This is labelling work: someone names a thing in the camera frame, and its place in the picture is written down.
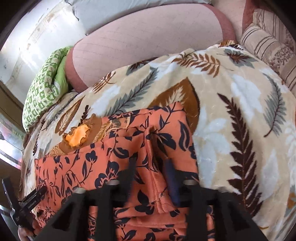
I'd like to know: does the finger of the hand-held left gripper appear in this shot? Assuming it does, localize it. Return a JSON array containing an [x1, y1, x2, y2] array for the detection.
[[2, 177, 18, 210], [22, 185, 48, 207]]

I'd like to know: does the window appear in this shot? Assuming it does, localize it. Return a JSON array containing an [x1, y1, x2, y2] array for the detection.
[[0, 113, 25, 179]]

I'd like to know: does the beige leaf printed blanket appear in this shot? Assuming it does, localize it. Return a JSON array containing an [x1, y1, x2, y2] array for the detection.
[[20, 40, 296, 241]]

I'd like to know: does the pink quilted bolster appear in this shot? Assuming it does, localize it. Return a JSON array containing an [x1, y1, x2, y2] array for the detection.
[[65, 0, 255, 93]]

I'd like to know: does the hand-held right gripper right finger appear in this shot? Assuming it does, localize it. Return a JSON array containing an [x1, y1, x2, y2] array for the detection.
[[165, 159, 270, 241]]

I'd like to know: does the person's left hand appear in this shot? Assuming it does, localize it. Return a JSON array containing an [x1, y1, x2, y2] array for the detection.
[[18, 219, 44, 241]]

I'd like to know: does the striped floral beige pillow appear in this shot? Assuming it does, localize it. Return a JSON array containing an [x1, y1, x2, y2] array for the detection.
[[238, 24, 296, 90]]

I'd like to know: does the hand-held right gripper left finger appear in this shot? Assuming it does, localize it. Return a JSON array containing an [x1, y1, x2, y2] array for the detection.
[[37, 158, 137, 241]]

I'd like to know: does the orange floral printed garment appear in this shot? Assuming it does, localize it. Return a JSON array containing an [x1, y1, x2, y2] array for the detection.
[[35, 102, 216, 241]]

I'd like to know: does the grey pillow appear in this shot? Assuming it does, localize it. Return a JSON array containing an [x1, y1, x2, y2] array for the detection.
[[65, 0, 213, 36]]

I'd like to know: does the green patterned pillow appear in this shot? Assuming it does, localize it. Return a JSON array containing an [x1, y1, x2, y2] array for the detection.
[[23, 46, 77, 132]]

